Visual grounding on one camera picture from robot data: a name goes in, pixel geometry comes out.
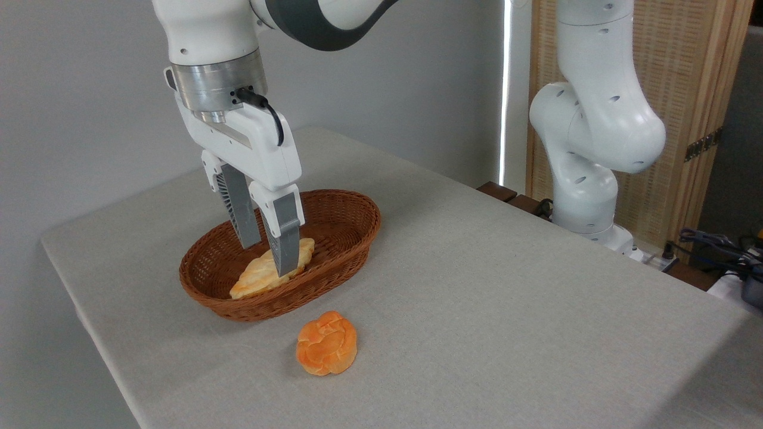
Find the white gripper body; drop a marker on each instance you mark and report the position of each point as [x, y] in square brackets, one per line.
[262, 149]

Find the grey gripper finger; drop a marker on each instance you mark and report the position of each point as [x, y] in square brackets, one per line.
[241, 214]
[285, 238]

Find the orange round braided bread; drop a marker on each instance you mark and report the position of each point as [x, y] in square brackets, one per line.
[326, 344]

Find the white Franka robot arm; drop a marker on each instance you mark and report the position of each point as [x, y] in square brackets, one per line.
[596, 119]

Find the pale yellow croissant bread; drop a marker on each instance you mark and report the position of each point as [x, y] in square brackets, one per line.
[256, 275]

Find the brown wicker oval basket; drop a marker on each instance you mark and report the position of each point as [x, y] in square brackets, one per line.
[334, 226]

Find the grey tablecloth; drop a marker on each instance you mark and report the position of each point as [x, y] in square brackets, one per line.
[506, 310]

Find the white power strip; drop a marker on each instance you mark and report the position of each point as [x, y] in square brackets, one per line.
[653, 259]

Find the metal screen hinge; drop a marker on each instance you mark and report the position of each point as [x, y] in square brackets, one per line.
[703, 145]

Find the wooden folding screen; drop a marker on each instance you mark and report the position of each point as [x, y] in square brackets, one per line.
[685, 65]

